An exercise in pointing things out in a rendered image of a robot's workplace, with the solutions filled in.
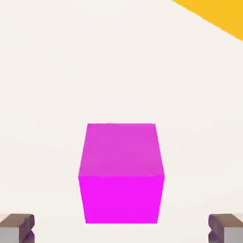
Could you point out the large yellow box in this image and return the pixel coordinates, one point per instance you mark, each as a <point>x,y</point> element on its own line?
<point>222,15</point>

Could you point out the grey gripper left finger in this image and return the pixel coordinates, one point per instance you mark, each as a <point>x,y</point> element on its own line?
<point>17,227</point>

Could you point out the small magenta cube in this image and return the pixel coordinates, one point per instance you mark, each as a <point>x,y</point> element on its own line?
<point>121,182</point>

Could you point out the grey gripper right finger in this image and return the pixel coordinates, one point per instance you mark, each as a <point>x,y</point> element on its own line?
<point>226,227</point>

